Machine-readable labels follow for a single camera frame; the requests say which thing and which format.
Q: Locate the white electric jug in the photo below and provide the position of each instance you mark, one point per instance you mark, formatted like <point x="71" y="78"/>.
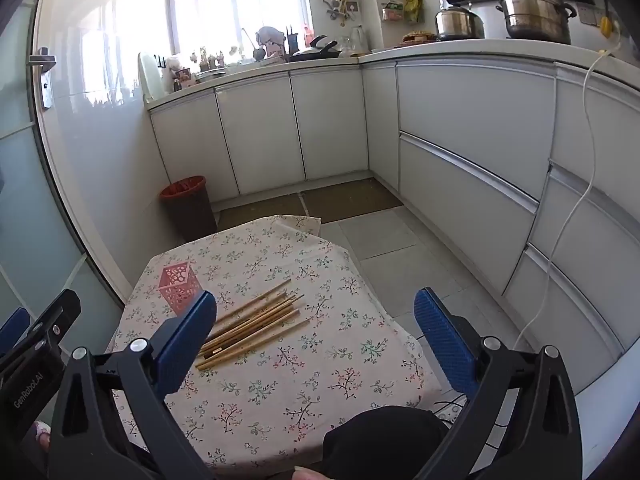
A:
<point x="358" y="40"/>

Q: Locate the white kitchen base cabinets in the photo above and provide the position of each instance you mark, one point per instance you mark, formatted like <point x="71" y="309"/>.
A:
<point x="450" y="110"/>

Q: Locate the pink perforated utensil holder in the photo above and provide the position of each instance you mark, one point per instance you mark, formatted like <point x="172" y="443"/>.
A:
<point x="175" y="282"/>

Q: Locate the woven basket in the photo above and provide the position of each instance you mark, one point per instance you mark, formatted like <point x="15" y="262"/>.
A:
<point x="419" y="36"/>

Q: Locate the kitchen window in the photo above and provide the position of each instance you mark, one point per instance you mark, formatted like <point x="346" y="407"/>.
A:
<point x="225" y="0"/>

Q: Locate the brown trash bin red liner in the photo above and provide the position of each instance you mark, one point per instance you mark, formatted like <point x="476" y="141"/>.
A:
<point x="192" y="215"/>

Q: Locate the steel kettle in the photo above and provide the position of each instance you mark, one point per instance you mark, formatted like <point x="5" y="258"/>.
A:
<point x="457" y="22"/>

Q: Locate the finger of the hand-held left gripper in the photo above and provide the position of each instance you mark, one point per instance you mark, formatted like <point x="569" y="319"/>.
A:
<point x="14" y="324"/>
<point x="60" y="315"/>

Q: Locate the white wall outlet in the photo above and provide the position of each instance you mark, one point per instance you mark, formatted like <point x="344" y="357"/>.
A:
<point x="590" y="14"/>

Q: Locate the person's left hand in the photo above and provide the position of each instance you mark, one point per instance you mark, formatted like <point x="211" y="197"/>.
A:
<point x="42" y="437"/>

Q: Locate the white cutting board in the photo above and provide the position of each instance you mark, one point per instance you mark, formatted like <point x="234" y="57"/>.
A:
<point x="150" y="77"/>

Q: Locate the floral tablecloth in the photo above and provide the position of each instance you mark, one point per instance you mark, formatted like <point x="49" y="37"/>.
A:
<point x="300" y="385"/>

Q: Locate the large steel steamer pot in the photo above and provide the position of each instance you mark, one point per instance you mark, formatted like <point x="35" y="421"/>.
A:
<point x="537" y="15"/>

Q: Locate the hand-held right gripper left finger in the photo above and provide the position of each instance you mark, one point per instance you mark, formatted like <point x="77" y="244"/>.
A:
<point x="187" y="340"/>

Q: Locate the person's right hand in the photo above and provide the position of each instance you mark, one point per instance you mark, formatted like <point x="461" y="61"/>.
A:
<point x="306" y="473"/>

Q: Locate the red bottle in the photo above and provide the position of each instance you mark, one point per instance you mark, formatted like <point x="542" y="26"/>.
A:
<point x="306" y="34"/>

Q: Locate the bunch of wooden chopsticks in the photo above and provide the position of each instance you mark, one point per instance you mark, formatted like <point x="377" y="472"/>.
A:
<point x="260" y="320"/>

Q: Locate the black frying pan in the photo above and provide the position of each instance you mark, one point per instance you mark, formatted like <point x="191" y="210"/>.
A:
<point x="312" y="52"/>

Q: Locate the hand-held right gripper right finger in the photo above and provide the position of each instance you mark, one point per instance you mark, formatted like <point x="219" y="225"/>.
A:
<point x="442" y="340"/>

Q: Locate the red green food packet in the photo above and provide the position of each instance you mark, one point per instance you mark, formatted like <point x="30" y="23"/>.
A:
<point x="392" y="12"/>

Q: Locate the person's black trouser leg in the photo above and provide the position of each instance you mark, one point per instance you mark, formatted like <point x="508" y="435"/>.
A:
<point x="385" y="445"/>

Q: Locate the brown floor mat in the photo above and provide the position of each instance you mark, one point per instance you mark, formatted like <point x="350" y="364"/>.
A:
<point x="260" y="210"/>
<point x="350" y="200"/>

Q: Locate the small yellow object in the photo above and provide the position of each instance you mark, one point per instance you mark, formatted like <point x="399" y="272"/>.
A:
<point x="606" y="25"/>

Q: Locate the yellow green snack bag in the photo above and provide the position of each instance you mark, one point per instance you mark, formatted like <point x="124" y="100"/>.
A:
<point x="414" y="7"/>

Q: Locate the frosted glass sliding door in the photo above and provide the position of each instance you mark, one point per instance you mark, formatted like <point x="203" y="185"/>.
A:
<point x="30" y="210"/>

